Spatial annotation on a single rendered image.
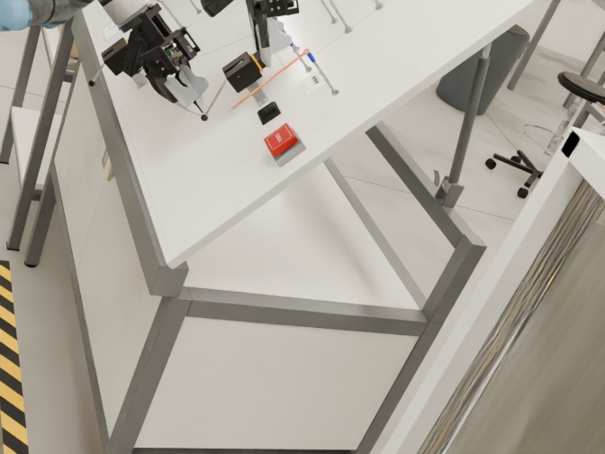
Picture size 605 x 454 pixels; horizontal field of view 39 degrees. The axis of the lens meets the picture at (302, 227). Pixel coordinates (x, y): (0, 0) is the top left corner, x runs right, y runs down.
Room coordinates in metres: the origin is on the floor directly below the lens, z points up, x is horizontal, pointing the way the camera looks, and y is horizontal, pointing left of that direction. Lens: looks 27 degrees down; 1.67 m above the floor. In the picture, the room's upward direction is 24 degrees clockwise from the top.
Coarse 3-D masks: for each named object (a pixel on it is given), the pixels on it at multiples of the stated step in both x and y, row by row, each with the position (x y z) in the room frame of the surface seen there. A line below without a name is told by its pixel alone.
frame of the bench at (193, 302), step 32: (352, 192) 2.00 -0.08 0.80; (64, 224) 1.95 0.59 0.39; (32, 256) 2.23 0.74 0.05; (192, 288) 1.31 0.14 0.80; (416, 288) 1.66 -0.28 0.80; (160, 320) 1.26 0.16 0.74; (256, 320) 1.35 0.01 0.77; (288, 320) 1.38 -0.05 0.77; (320, 320) 1.42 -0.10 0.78; (352, 320) 1.45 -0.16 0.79; (384, 320) 1.49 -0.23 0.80; (416, 320) 1.53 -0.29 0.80; (160, 352) 1.26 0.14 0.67; (416, 352) 1.55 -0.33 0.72; (96, 384) 1.43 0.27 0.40; (128, 416) 1.26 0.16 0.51; (384, 416) 1.56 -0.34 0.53; (128, 448) 1.27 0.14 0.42; (160, 448) 1.33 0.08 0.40; (192, 448) 1.36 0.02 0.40
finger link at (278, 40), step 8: (272, 24) 1.49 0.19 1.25; (272, 32) 1.49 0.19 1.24; (280, 32) 1.50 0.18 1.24; (272, 40) 1.49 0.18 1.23; (280, 40) 1.50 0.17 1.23; (288, 40) 1.50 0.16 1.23; (264, 48) 1.48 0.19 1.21; (272, 48) 1.49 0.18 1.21; (280, 48) 1.50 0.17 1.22; (264, 56) 1.49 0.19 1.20
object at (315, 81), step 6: (318, 72) 1.54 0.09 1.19; (306, 78) 1.53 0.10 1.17; (312, 78) 1.53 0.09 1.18; (318, 78) 1.52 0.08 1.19; (300, 84) 1.53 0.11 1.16; (306, 84) 1.52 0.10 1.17; (312, 84) 1.51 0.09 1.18; (318, 84) 1.51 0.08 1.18; (324, 84) 1.50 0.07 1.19; (306, 90) 1.50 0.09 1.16; (312, 90) 1.50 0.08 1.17
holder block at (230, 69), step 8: (240, 56) 1.52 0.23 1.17; (248, 56) 1.51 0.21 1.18; (232, 64) 1.51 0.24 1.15; (240, 64) 1.49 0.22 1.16; (248, 64) 1.49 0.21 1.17; (224, 72) 1.50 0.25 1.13; (232, 72) 1.48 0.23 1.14; (240, 72) 1.48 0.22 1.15; (248, 72) 1.49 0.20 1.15; (256, 72) 1.50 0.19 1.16; (232, 80) 1.48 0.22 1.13; (240, 80) 1.49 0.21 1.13; (248, 80) 1.50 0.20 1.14; (256, 80) 1.50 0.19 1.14; (240, 88) 1.49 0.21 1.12
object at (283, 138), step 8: (280, 128) 1.38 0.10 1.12; (288, 128) 1.37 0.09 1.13; (272, 136) 1.37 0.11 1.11; (280, 136) 1.36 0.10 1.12; (288, 136) 1.35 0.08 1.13; (272, 144) 1.35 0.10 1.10; (280, 144) 1.34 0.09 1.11; (288, 144) 1.34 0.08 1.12; (272, 152) 1.33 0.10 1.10; (280, 152) 1.34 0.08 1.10
